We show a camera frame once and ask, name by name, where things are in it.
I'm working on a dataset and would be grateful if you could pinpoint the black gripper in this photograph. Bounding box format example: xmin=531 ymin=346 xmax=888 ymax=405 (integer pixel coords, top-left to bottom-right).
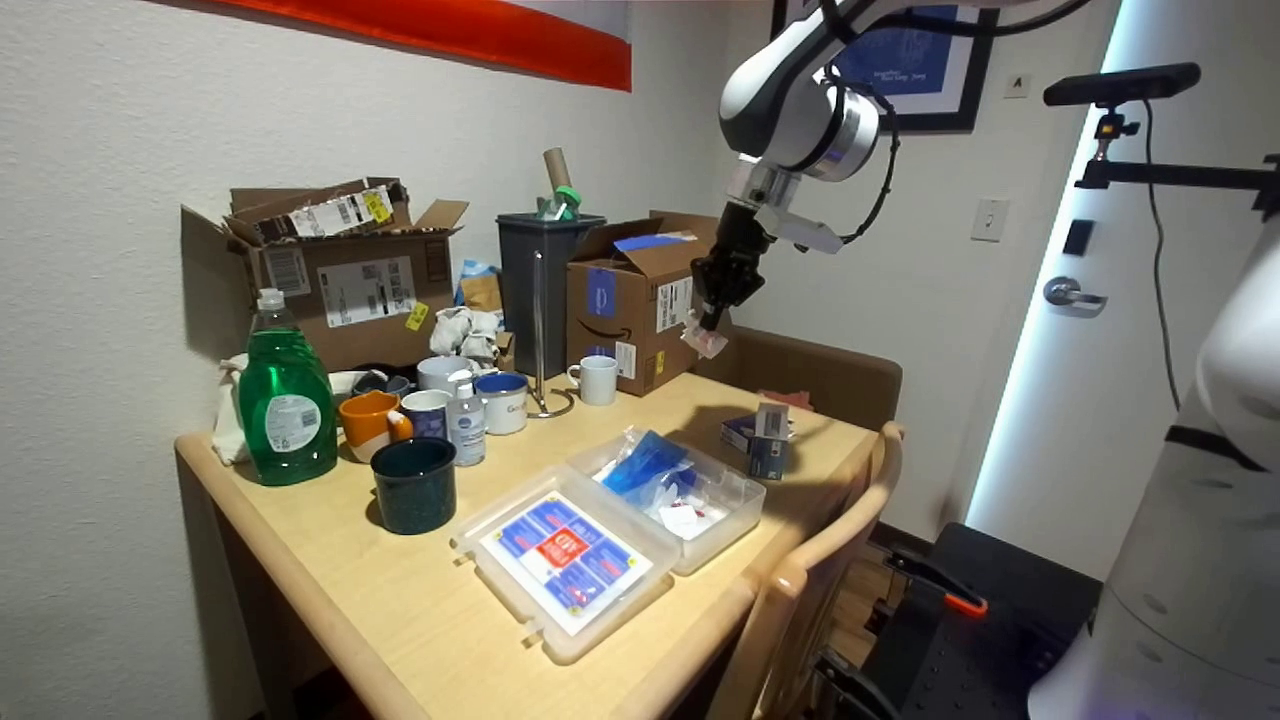
xmin=686 ymin=202 xmax=780 ymax=341

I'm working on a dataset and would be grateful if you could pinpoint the red white bandage pack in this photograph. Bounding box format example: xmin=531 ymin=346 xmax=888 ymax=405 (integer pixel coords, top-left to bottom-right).
xmin=674 ymin=315 xmax=735 ymax=364

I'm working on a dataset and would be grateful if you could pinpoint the clear plastic first aid case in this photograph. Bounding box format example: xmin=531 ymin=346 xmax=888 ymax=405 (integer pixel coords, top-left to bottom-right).
xmin=448 ymin=426 xmax=771 ymax=667

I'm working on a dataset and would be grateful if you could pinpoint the black case with orange clamp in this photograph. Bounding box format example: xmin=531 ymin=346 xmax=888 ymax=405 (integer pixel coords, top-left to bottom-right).
xmin=871 ymin=519 xmax=1112 ymax=720

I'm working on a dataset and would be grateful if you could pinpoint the cardboard box with blue tape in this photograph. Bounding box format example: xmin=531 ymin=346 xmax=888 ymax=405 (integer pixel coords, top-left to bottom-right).
xmin=562 ymin=207 xmax=735 ymax=399

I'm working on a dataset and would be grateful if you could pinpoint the plain white mug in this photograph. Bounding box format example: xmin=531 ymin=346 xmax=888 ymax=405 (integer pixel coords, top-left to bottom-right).
xmin=562 ymin=351 xmax=622 ymax=412

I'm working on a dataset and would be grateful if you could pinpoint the brown upholstered seat back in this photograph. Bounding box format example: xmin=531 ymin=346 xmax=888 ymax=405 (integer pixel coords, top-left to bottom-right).
xmin=698 ymin=325 xmax=907 ymax=438

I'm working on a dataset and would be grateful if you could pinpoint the blue packet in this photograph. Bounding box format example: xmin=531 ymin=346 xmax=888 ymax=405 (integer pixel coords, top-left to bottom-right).
xmin=594 ymin=427 xmax=698 ymax=508

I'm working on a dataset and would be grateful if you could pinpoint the cardboard tube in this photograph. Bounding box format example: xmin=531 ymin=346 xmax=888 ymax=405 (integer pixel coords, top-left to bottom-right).
xmin=537 ymin=143 xmax=581 ymax=207

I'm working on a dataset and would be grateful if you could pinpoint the white cup with blue rim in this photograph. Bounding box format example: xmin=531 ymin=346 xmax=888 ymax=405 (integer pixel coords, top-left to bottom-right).
xmin=470 ymin=369 xmax=537 ymax=439

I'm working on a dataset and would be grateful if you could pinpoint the white crumpled bag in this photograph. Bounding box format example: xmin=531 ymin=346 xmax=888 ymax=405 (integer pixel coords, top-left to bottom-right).
xmin=424 ymin=301 xmax=510 ymax=369

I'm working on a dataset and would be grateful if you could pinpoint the wooden chair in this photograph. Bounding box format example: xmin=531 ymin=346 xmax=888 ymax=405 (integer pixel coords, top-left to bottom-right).
xmin=605 ymin=416 xmax=912 ymax=720

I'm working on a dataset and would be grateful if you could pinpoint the small clear sanitizer bottle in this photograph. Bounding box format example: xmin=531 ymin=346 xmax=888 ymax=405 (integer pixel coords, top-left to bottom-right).
xmin=444 ymin=372 xmax=490 ymax=471

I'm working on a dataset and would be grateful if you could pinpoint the white mug with grey rim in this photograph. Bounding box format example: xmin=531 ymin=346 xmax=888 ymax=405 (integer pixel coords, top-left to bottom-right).
xmin=410 ymin=351 xmax=481 ymax=395

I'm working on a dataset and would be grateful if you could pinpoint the blue white mug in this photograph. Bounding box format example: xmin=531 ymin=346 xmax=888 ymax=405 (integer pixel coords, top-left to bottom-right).
xmin=395 ymin=386 xmax=458 ymax=448

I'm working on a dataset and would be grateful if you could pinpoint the framed blue picture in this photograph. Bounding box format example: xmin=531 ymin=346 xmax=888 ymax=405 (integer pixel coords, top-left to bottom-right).
xmin=769 ymin=0 xmax=1005 ymax=140

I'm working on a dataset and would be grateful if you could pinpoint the dark green mug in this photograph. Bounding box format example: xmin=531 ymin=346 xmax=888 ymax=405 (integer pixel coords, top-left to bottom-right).
xmin=369 ymin=438 xmax=464 ymax=540

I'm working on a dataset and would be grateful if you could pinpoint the large open cardboard box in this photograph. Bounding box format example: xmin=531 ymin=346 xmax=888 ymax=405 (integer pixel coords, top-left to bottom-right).
xmin=178 ymin=172 xmax=474 ymax=375

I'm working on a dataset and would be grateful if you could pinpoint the orange mug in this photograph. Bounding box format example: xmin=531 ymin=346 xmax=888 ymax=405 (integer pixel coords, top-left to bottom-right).
xmin=336 ymin=389 xmax=420 ymax=470

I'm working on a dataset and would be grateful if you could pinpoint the green dish soap bottle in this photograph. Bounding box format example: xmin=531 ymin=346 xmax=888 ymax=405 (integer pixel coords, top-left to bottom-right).
xmin=230 ymin=284 xmax=345 ymax=490

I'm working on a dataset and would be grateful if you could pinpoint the white paper wad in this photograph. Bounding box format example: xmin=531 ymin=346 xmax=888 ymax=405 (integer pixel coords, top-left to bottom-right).
xmin=208 ymin=347 xmax=258 ymax=470

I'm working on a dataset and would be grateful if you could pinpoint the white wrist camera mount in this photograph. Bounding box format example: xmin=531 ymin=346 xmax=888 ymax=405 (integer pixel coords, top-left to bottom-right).
xmin=762 ymin=196 xmax=851 ymax=262

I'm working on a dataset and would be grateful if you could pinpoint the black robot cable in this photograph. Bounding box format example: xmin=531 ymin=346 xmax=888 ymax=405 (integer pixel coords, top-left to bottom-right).
xmin=836 ymin=84 xmax=907 ymax=248

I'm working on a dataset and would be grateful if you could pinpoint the white light switch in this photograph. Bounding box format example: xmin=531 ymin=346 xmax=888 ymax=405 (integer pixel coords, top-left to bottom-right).
xmin=968 ymin=196 xmax=1014 ymax=248

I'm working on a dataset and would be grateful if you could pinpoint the silver door handle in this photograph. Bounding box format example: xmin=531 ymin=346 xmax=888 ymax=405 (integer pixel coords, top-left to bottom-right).
xmin=1039 ymin=272 xmax=1112 ymax=325

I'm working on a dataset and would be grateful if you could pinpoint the red orange wall poster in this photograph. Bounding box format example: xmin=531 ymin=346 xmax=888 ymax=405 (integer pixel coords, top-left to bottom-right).
xmin=156 ymin=0 xmax=641 ymax=97

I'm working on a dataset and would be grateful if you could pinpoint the black camera on stand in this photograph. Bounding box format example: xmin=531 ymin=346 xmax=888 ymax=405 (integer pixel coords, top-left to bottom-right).
xmin=1039 ymin=59 xmax=1280 ymax=220

